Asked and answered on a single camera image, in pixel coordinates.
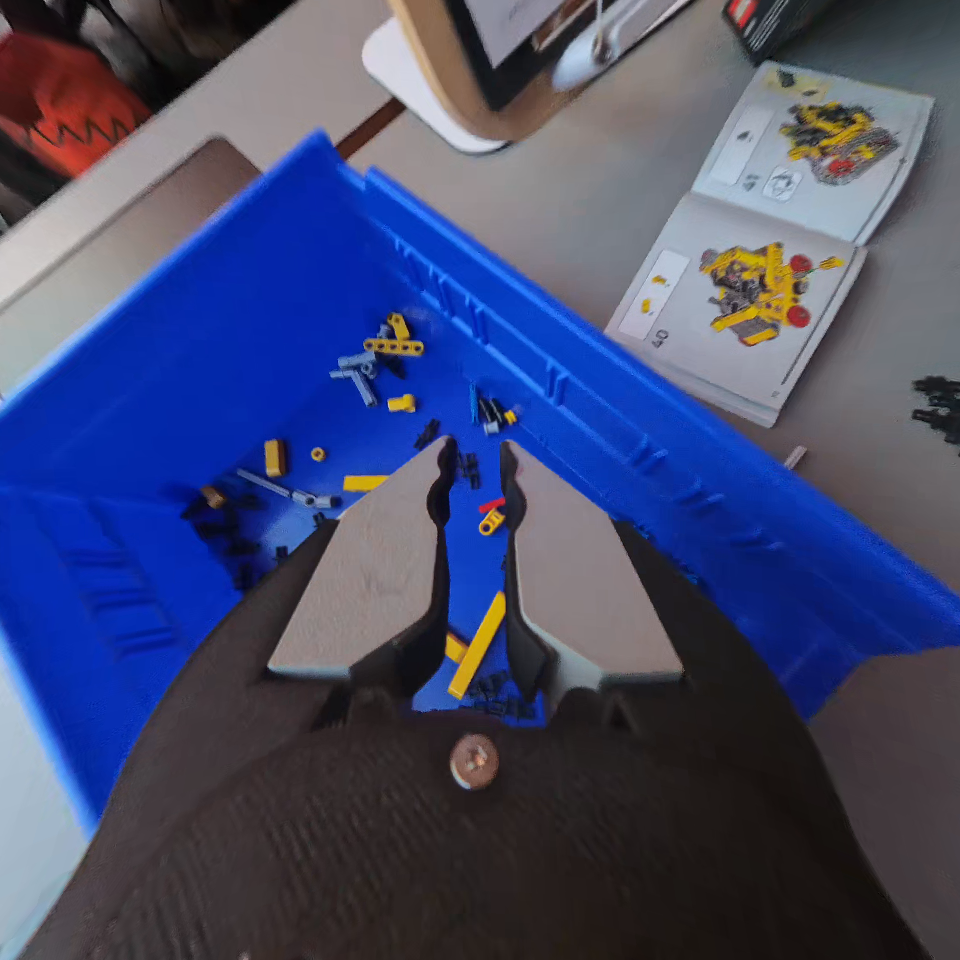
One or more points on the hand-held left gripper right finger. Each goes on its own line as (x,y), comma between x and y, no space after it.
(592,600)

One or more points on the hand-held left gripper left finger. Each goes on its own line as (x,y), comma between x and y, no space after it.
(360,585)

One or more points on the small lego pieces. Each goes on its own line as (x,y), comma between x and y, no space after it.
(394,346)

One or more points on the blue plastic bin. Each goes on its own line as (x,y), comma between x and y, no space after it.
(225,300)

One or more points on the small pale lego pin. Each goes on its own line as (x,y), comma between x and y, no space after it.
(796,458)

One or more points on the black lego parts cluster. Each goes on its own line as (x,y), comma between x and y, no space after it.
(941,409)

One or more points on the lego instruction booklet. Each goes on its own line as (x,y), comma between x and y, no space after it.
(817,217)

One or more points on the black lego box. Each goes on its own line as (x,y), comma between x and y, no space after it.
(772,30)

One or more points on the wooden stand with white base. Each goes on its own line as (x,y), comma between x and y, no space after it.
(420,97)

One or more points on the white rounded device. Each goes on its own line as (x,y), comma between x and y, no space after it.
(585,64)

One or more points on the orange bag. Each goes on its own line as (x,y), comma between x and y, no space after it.
(60,97)

